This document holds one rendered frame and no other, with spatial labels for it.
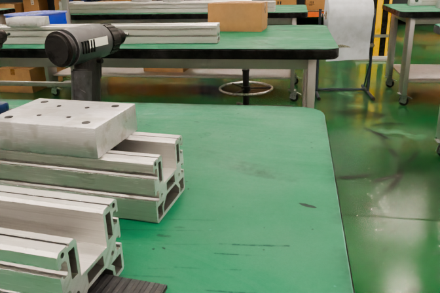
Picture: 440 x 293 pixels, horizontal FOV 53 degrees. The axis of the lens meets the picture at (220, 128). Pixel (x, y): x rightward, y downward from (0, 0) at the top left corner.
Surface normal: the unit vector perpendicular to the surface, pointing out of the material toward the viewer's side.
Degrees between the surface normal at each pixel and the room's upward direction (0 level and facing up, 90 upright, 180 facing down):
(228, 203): 0
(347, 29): 104
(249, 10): 88
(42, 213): 90
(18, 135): 90
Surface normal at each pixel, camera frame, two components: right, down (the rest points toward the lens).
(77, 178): -0.27, 0.33
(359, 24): -0.11, 0.48
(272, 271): -0.02, -0.95
